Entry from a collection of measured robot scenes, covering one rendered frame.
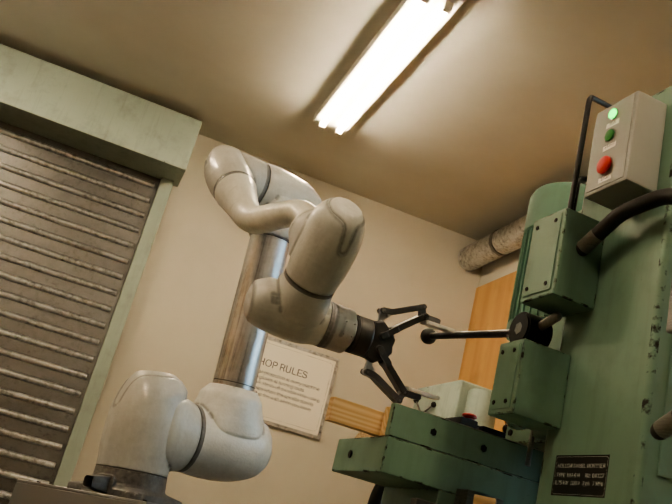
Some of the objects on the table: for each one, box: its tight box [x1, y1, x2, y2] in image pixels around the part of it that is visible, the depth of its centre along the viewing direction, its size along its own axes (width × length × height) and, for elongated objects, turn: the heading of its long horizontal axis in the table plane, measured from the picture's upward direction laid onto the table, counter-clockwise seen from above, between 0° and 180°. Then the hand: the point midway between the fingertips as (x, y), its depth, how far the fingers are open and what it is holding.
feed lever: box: [420, 312, 562, 347], centre depth 154 cm, size 5×32×36 cm
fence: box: [385, 403, 544, 483], centre depth 145 cm, size 60×2×6 cm, turn 146°
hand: (439, 363), depth 165 cm, fingers open, 13 cm apart
